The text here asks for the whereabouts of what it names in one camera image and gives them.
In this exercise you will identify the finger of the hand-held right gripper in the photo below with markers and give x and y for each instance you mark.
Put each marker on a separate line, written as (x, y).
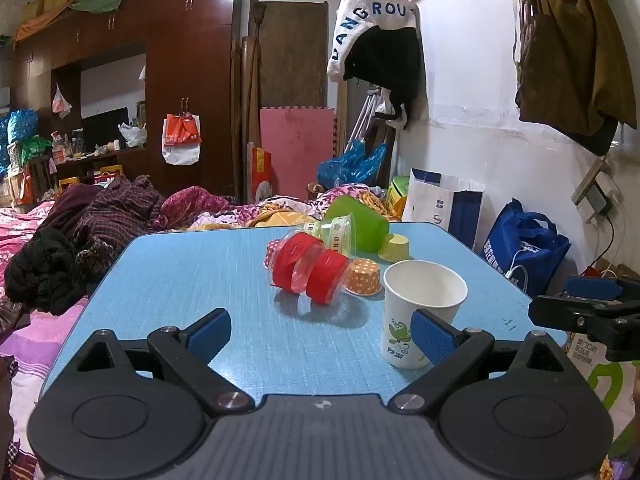
(575, 312)
(594, 288)

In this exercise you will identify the white hanging jacket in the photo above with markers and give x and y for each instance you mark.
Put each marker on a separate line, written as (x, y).
(380, 5)

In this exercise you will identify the green plastic bag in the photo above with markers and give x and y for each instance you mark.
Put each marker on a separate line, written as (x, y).
(35, 147)

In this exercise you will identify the yellow cloth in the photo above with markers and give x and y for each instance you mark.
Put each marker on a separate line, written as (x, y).
(280, 219)

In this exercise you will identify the white and blue paper bag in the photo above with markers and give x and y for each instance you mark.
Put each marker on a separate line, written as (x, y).
(440, 200)

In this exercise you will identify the crumpled white plastic bag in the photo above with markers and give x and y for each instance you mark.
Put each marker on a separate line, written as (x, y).
(132, 135)

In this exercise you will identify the yellow green cupcake liner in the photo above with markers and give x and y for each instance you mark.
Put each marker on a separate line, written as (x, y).
(395, 249)

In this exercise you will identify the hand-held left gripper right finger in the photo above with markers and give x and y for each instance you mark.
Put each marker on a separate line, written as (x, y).
(433, 338)

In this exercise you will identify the green box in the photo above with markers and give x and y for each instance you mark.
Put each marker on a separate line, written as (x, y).
(398, 192)

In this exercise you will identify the small white plastic bag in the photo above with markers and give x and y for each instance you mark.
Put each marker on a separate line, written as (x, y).
(61, 102)

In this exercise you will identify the black charger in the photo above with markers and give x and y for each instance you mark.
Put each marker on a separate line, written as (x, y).
(599, 201)

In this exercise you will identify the metal crutches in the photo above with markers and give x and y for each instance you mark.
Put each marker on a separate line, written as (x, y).
(367, 115)

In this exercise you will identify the clear cup with green label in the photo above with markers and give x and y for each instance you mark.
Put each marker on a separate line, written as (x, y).
(335, 232)

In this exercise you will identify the orange and white plastic bag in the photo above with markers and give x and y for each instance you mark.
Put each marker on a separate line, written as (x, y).
(181, 137)

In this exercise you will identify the pink foam mat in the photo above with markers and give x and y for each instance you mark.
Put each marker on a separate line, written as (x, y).
(297, 150)

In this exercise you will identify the black hanging garment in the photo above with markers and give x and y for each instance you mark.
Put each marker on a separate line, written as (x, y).
(390, 65)

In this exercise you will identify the green plastic cup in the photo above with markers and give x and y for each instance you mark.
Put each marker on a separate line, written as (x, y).
(362, 222)

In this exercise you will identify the green and white bag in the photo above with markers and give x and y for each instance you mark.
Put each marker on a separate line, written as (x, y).
(600, 390)

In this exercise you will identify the dark plaid garment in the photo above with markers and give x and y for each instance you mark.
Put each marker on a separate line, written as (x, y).
(115, 210)

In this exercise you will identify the orange dotted cupcake liner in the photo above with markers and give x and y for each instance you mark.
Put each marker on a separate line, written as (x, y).
(364, 277)

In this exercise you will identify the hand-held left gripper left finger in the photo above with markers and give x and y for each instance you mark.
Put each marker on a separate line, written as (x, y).
(210, 336)

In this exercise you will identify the brown wooden wardrobe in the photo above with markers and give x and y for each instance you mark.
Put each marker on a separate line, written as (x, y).
(190, 70)

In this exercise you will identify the large blue plastic bag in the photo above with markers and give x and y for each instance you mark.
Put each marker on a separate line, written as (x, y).
(17, 132)

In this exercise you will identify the wooden board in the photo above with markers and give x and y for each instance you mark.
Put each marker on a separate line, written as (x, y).
(290, 55)

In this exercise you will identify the olive hanging clothes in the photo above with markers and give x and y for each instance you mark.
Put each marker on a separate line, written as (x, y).
(575, 50)

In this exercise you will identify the red gift bag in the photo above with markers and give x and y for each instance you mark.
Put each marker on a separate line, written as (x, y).
(261, 175)

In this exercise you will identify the white paper cup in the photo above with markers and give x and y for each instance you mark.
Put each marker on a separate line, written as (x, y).
(400, 305)

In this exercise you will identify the clear cup with red label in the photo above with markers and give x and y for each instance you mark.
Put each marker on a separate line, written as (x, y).
(292, 260)
(325, 277)

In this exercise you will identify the magenta garment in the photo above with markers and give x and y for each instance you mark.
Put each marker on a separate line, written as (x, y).
(195, 202)

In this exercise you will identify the blue tote bag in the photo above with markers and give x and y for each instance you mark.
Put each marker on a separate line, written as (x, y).
(520, 240)

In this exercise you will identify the pink dotted cupcake liner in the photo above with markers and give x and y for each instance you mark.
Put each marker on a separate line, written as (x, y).
(272, 252)

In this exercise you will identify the black television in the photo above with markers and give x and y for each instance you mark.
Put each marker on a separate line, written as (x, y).
(106, 130)

